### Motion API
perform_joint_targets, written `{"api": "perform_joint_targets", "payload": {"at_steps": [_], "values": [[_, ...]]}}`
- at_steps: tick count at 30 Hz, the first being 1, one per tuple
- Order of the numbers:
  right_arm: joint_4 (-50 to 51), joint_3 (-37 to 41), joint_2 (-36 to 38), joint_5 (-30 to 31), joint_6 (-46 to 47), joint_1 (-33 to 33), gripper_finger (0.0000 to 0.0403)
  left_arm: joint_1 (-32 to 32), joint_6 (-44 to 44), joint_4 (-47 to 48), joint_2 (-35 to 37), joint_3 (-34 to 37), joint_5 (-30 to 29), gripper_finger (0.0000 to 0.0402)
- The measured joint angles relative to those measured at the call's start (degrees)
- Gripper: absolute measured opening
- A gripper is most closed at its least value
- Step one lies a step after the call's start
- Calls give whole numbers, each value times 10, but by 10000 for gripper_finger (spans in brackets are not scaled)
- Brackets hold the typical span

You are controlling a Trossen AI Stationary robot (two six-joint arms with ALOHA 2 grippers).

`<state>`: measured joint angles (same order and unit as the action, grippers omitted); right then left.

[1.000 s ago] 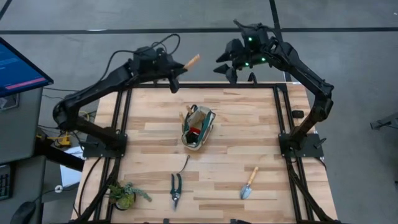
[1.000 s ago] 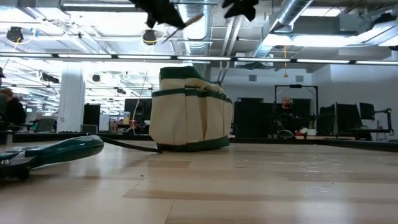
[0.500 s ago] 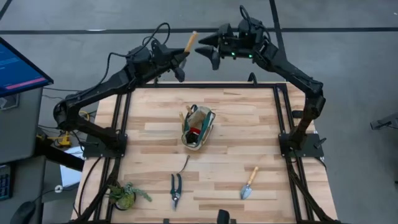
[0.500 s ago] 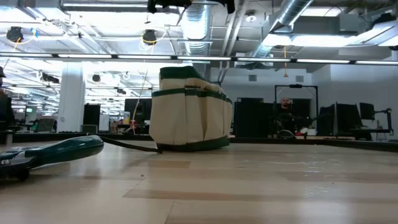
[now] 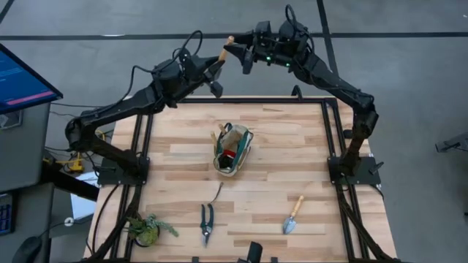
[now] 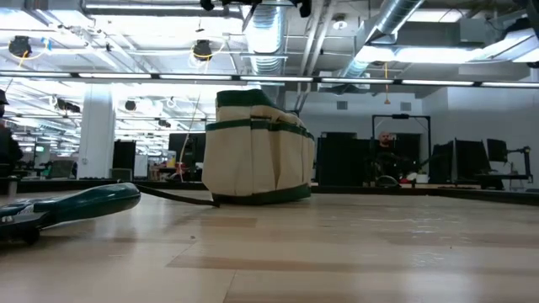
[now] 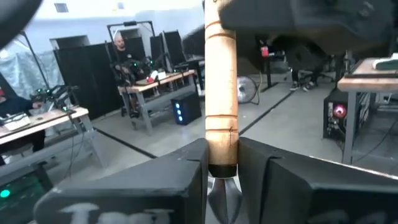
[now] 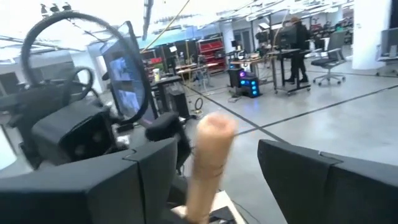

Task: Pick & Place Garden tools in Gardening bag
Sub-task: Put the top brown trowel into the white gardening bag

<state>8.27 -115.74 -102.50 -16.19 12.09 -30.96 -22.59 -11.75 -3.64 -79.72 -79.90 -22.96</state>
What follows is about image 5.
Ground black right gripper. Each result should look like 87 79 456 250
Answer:
223 21 314 76

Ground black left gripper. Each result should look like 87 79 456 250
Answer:
153 54 227 108

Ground wooden-handled black rake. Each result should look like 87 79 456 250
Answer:
217 35 235 63

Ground cream green garden tote bag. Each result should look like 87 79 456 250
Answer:
211 122 255 178

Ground teal-handled pruning shears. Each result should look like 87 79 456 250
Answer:
199 180 225 248

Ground red and black object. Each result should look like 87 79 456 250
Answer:
218 148 238 171

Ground yellow power strip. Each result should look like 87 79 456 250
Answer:
65 152 86 175

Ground small potted green plant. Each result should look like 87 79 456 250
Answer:
126 213 180 248

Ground black box-shaped object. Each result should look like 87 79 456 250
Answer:
236 240 264 263

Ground white paper sheet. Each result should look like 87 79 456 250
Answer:
69 170 100 221

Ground monitor with blue screen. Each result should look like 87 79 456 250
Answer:
0 42 64 115

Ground grey cabinet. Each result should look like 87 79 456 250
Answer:
0 102 53 194

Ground dark keyboard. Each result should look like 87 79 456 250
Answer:
0 192 15 235

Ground black computer mouse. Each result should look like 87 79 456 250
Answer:
12 236 43 263

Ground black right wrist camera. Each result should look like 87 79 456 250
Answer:
254 20 273 38

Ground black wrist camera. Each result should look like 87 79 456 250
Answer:
178 46 195 64
254 20 273 38

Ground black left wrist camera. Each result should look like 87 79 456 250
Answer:
178 46 195 64

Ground black metal table frame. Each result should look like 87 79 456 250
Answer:
82 84 403 263

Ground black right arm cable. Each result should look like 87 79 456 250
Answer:
284 3 312 37

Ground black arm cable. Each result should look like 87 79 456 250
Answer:
127 30 204 99
284 3 312 37

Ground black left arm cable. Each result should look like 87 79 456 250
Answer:
127 30 204 99

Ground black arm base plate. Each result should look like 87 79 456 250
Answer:
328 156 382 186
97 156 150 186

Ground silver trowel wooden handle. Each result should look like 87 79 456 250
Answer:
282 194 306 235

